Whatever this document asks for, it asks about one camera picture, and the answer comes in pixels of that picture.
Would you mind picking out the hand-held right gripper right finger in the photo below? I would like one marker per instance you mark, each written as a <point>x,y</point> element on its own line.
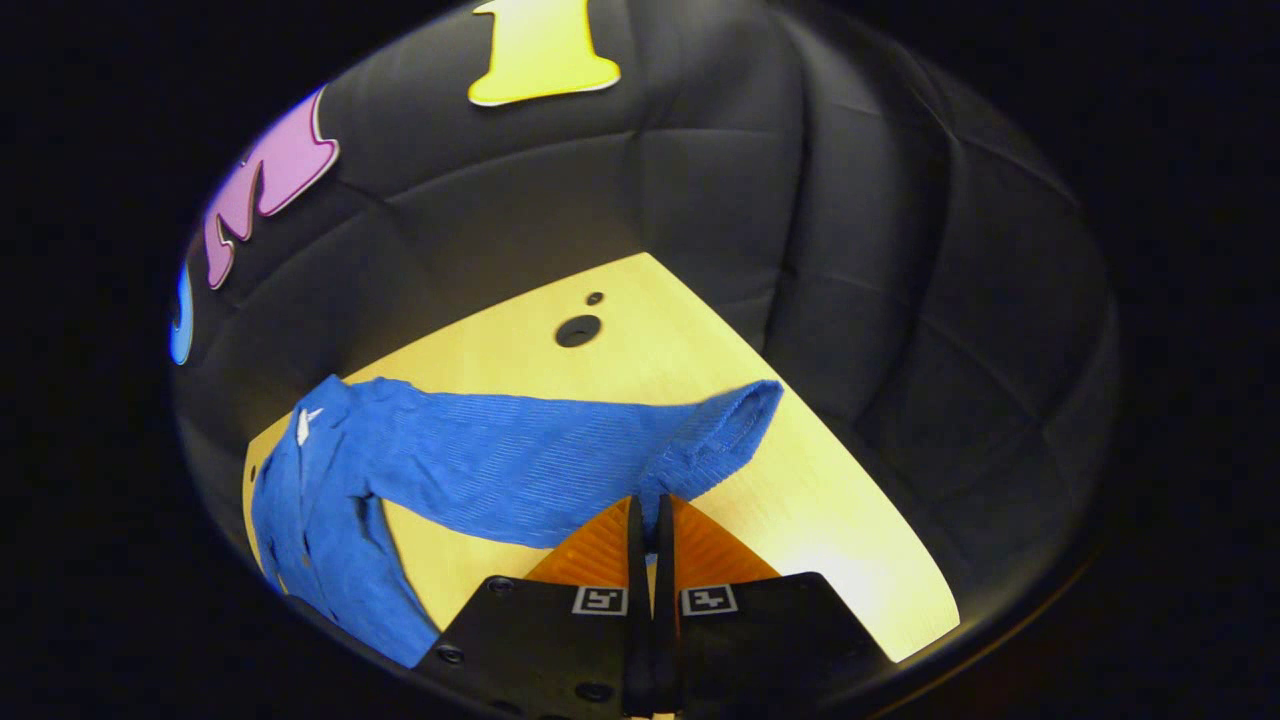
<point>668,650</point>

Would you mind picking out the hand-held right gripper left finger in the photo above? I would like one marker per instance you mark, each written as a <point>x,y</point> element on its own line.
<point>637,640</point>

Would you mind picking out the blue shirt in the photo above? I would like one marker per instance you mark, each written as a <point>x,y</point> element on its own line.
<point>500,460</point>

